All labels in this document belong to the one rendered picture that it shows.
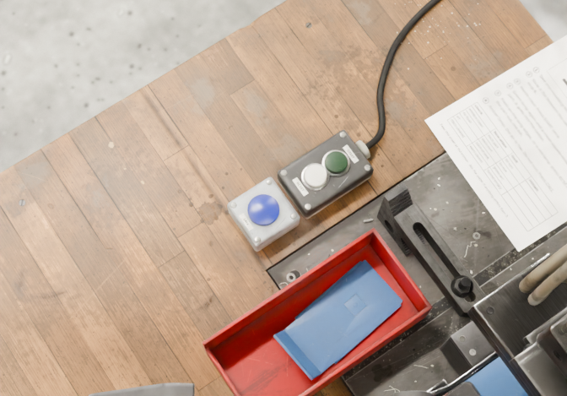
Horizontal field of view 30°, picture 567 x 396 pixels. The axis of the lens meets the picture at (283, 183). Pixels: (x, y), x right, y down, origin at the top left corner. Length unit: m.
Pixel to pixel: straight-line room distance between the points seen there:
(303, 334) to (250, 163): 0.24
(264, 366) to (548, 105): 0.51
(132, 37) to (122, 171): 1.10
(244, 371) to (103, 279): 0.21
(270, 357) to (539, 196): 0.40
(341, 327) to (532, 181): 0.32
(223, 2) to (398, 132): 1.15
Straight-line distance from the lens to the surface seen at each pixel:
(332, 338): 1.31
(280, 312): 1.32
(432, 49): 1.45
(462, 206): 1.38
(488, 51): 1.47
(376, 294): 1.33
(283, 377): 1.31
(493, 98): 1.44
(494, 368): 1.24
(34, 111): 2.43
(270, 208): 1.32
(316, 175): 1.33
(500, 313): 1.10
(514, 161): 1.41
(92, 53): 2.46
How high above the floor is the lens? 2.20
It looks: 72 degrees down
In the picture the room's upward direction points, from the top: 3 degrees clockwise
